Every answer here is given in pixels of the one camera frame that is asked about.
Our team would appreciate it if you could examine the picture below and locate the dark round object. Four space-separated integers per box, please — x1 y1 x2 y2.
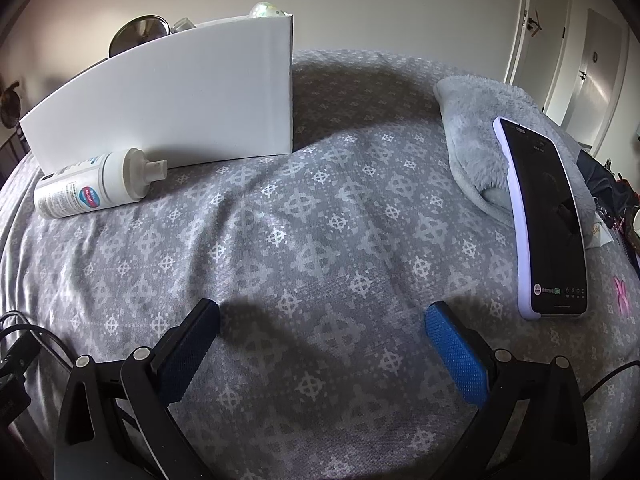
0 80 22 129

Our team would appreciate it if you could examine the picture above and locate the black cable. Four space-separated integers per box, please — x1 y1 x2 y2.
582 359 640 402
0 311 76 376

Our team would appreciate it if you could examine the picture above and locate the white foam pump bottle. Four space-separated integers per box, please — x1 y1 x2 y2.
33 147 169 220

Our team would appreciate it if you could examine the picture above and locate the grey fluffy blanket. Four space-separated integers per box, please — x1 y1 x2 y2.
434 75 608 252

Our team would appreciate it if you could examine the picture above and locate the polka dot egg toy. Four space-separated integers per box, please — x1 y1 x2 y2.
248 2 287 19

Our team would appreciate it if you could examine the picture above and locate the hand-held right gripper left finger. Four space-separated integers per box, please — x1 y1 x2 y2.
54 298 222 480

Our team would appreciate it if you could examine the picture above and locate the pink hair clip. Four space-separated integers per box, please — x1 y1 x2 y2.
614 276 632 316

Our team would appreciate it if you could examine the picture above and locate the dark blue garment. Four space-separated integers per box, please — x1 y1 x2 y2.
575 150 627 207

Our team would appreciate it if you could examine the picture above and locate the white cardboard box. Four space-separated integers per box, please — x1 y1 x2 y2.
19 14 295 173

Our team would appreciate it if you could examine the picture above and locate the grey patterned bed cover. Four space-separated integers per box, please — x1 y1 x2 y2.
0 49 640 480

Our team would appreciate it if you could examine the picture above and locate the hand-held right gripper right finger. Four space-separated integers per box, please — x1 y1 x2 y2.
423 301 589 480

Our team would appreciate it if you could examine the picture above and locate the white paper tag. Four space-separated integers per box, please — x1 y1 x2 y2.
587 220 614 251

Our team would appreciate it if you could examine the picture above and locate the white panel door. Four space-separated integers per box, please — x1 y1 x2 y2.
560 7 631 154

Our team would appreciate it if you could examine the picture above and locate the smartphone in white case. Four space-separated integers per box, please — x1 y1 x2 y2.
492 116 590 321

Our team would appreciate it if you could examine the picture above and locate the blue metal tin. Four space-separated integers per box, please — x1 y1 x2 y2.
108 14 168 60

